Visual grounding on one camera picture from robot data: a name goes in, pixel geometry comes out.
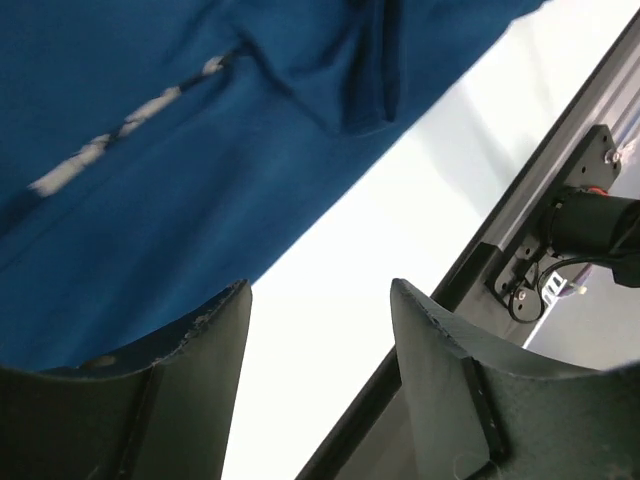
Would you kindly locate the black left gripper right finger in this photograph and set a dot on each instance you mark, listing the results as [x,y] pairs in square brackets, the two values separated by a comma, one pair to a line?
[481,407]

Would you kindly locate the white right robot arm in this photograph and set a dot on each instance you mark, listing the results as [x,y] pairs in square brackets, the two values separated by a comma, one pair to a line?
[597,229]

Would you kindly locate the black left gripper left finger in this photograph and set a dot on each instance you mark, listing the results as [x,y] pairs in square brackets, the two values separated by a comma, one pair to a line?
[157,408]

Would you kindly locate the navy blue t shirt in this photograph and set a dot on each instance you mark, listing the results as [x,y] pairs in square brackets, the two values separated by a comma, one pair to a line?
[153,152]

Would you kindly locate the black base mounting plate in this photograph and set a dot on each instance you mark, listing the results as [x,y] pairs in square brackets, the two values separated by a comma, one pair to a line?
[374,425]

